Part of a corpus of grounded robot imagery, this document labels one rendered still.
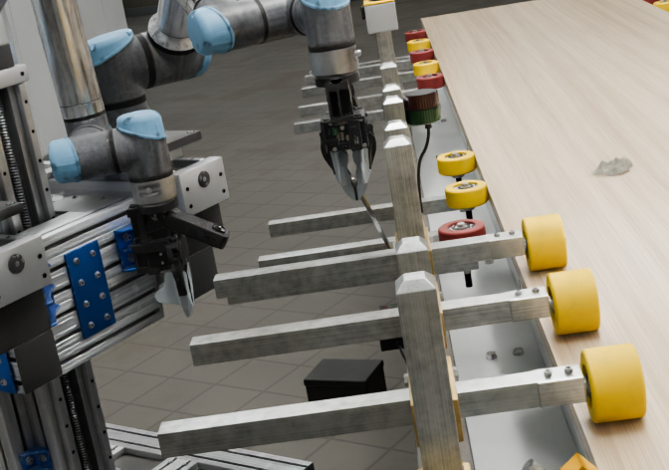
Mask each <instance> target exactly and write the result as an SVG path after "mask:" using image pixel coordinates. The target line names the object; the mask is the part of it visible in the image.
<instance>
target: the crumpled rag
mask: <svg viewBox="0 0 669 470"><path fill-rule="evenodd" d="M632 166H633V164H632V162H631V160H630V159H629V158H627V157H625V156H623V157H622V158H617V157H615V158H614V159H613V160H610V161H609V162H605V161H603V160H602V161H601V162H600V163H599V165H598V167H597V169H595V170H593V171H592V174H596V175H597V174H603V173H606V174H607V175H609V176H610V175H614V174H618V173H623V171H624V170H629V167H632Z"/></svg>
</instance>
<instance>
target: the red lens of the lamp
mask: <svg viewBox="0 0 669 470"><path fill-rule="evenodd" d="M402 98H403V105H404V109H405V110H409V111H416V110H424V109H429V108H433V107H436V106H438V105H439V97H438V90H436V92H435V93H433V94H429V95H425V96H420V97H405V96H404V95H402Z"/></svg>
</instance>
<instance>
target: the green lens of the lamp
mask: <svg viewBox="0 0 669 470"><path fill-rule="evenodd" d="M404 111H405V118H406V122H407V124H425V123H431V122H435V121H438V120H440V119H441V111H440V105H439V106H438V107H437V108H434V109H431V110H427V111H421V112H408V111H406V110H404Z"/></svg>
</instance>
